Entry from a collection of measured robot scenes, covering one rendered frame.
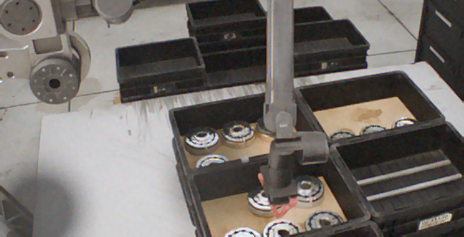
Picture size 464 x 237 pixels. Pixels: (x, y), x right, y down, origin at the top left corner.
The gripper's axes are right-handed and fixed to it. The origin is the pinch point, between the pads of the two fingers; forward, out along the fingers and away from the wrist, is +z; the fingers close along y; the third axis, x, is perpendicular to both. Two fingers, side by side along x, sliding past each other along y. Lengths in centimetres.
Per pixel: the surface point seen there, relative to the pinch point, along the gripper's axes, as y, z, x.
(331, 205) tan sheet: 7.1, 12.2, -18.8
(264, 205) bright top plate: 9.2, 10.2, -0.6
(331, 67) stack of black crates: 122, 51, -68
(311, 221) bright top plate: 0.5, 9.0, -10.4
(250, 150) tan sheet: 35.7, 14.9, -3.9
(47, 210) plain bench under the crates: 38, 32, 60
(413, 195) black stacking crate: 4.1, 10.9, -42.6
